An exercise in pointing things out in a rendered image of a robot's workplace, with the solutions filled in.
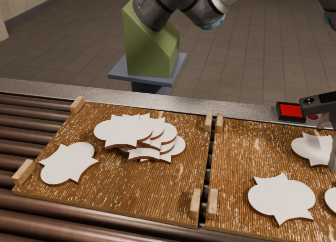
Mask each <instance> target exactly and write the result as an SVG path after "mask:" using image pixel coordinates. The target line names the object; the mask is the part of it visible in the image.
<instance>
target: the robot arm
mask: <svg viewBox="0 0 336 242"><path fill-rule="evenodd" d="M236 1H237V0H133V2H132V7H133V10H134V12H135V13H136V15H137V16H138V18H139V19H140V20H141V21H142V22H143V23H144V24H145V25H146V26H147V27H148V28H150V29H151V30H153V31H156V32H160V31H161V30H162V29H163V28H164V27H165V25H166V23H167V22H168V20H169V18H170V16H171V14H172V13H173V12H174V11H175V10H176V9H179V10H180V11H181V12H182V13H183V14H185V15H186V16H187V17H188V18H189V19H190V20H191V21H192V22H193V23H194V24H195V25H196V26H198V27H199V28H200V29H202V30H211V29H214V28H215V27H217V26H218V25H219V24H220V23H221V22H222V21H223V20H224V18H225V16H226V13H227V12H228V9H229V6H230V5H231V4H233V3H234V2H236ZM318 2H319V3H320V5H321V6H322V8H323V9H324V21H325V23H326V24H327V25H328V26H330V27H331V28H332V29H333V30H334V31H335V32H336V0H318ZM299 106H300V111H301V114H302V116H304V117H305V116H310V115H316V114H321V113H322V116H321V118H320V120H319V122H318V124H317V126H316V130H317V132H320V131H322V130H323V129H324V127H327V125H332V127H333V130H334V131H336V91H333V92H328V93H323V94H318V95H313V96H308V97H303V98H300V99H299ZM328 166H329V169H330V172H331V173H335V171H336V136H335V137H334V138H333V140H332V150H331V153H330V158H329V162H328Z"/></svg>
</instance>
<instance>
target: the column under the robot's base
mask: <svg viewBox="0 0 336 242"><path fill-rule="evenodd" d="M186 58H187V54H186V53H178V56H177V59H176V62H175V64H174V67H173V70H172V73H171V76H170V78H169V79H168V78H158V77H147V76H137V75H128V70H127V59H126V54H125V55H124V56H123V57H122V58H121V59H120V60H119V62H118V63H117V64H116V65H115V66H114V67H113V68H112V69H111V71H110V72H109V73H108V74H107V76H108V78H110V79H117V80H123V81H130V82H131V88H132V92H140V93H150V94H159V95H169V93H170V87H172V86H173V84H174V82H175V80H176V78H177V76H178V74H179V72H180V70H181V68H182V66H183V64H184V62H185V60H186Z"/></svg>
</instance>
